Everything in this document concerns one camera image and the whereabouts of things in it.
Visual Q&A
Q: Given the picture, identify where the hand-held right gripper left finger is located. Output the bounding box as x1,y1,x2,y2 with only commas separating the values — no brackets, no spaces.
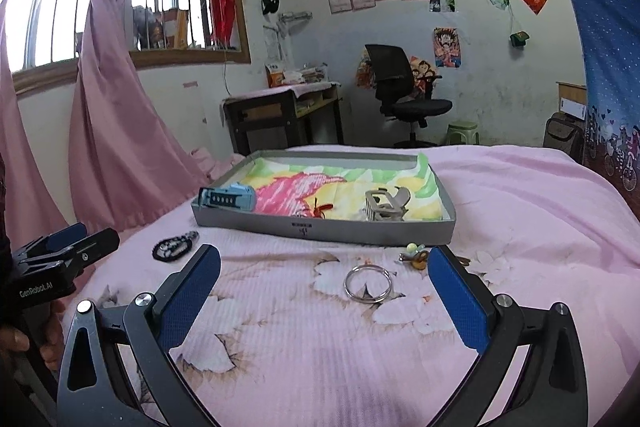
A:
56,244,222,427

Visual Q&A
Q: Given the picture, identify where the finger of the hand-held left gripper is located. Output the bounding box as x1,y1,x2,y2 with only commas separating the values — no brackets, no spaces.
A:
27,228,121,282
11,222,87,264

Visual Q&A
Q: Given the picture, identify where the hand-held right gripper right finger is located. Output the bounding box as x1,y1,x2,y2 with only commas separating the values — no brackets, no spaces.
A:
426,244,590,427

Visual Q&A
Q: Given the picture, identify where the silver bangle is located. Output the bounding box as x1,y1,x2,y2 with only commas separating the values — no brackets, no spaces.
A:
343,264,395,307

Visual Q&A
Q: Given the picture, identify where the blue wrist watch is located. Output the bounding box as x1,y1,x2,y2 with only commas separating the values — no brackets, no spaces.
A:
198,183,258,212

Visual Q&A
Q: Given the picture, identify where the white claw hair clip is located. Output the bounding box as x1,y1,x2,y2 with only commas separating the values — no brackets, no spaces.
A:
364,187,412,223

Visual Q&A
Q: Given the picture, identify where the grey shallow tray box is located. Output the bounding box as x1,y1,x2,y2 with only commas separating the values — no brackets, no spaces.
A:
191,149,458,248

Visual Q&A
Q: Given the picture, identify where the person's left hand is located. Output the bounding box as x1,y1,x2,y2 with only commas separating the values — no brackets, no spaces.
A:
0,299,67,373

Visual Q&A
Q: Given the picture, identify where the black oval hair clip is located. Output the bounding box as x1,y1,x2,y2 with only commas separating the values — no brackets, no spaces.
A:
151,231,200,263

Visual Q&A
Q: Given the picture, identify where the pink curtain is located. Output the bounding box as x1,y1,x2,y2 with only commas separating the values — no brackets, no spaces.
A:
0,0,71,253
67,0,236,230

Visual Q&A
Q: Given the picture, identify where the pink floral blanket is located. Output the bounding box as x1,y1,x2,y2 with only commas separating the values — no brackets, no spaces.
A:
60,144,640,427

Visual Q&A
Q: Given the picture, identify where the colourful printed cloth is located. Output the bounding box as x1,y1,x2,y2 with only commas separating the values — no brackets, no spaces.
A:
235,152,445,224

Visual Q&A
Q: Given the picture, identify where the green plastic stool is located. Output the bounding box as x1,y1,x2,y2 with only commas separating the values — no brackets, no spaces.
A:
445,120,481,146

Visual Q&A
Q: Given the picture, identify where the brown bag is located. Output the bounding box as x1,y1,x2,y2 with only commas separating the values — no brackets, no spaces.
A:
542,112,586,162

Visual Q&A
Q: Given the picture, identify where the dark wooden desk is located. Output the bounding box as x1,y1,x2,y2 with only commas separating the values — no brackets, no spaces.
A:
222,80,346,156

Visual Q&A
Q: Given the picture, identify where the dark printed box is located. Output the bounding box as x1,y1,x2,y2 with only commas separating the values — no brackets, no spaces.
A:
132,6,164,50

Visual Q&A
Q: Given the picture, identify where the brown cardboard box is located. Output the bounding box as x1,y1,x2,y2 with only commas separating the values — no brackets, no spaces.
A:
162,8,190,48

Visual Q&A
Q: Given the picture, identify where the red monkey poster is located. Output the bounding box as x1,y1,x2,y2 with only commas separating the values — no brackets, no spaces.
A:
410,55,437,98

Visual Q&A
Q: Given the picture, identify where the wooden cabinet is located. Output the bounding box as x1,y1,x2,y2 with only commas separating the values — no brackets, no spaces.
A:
556,81,587,120

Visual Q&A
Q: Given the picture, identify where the black office chair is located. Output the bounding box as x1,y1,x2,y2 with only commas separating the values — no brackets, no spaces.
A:
364,44,453,148

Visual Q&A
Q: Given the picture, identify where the colourful printed poster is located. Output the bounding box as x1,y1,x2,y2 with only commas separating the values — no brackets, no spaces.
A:
356,59,376,90

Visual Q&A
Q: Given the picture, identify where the pile of papers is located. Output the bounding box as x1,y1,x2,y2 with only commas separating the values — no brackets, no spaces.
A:
282,66,329,86

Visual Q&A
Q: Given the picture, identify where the white drawing paper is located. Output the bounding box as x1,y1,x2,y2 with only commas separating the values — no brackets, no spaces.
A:
263,26,284,62

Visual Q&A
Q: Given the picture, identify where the red hanging decoration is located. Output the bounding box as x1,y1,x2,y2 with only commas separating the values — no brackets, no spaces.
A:
209,0,236,48

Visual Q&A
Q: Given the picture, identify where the blue printed curtain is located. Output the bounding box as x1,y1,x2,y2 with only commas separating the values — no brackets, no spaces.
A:
545,0,640,192

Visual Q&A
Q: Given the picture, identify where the barred window with wooden frame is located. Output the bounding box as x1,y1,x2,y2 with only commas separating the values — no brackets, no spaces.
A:
0,0,252,95

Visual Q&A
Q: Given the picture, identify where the cartoon wall poster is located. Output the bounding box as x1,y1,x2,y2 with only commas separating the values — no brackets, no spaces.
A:
433,27,463,68

